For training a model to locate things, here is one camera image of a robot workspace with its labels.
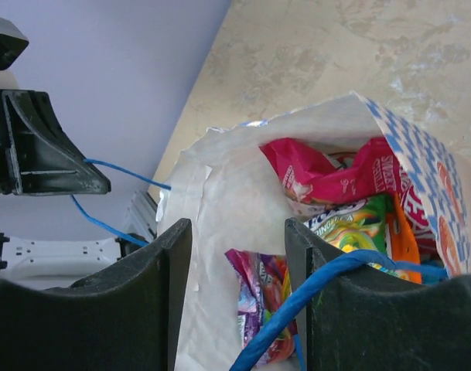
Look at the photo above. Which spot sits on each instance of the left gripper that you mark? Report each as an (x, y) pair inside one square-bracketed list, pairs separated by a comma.
[(44, 161)]

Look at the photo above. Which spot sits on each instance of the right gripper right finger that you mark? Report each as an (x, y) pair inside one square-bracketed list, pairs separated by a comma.
[(369, 320)]

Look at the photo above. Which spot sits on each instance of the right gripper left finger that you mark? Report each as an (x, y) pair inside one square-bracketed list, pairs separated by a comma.
[(125, 317)]

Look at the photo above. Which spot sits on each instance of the orange snack bag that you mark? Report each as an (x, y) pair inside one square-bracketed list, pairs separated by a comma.
[(400, 240)]

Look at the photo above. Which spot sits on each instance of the green Fox's candy bag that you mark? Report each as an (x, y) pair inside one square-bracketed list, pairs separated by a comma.
[(355, 226)]

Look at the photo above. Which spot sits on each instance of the red Real crisps bag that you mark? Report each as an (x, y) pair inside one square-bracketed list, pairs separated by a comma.
[(314, 181)]

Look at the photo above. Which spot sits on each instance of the checkered paper bag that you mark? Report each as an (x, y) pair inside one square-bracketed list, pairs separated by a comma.
[(227, 189)]

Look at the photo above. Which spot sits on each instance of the purple Skittles packet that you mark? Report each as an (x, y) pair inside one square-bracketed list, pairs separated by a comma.
[(264, 285)]

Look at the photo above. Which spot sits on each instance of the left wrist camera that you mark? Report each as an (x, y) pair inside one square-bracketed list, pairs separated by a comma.
[(12, 44)]

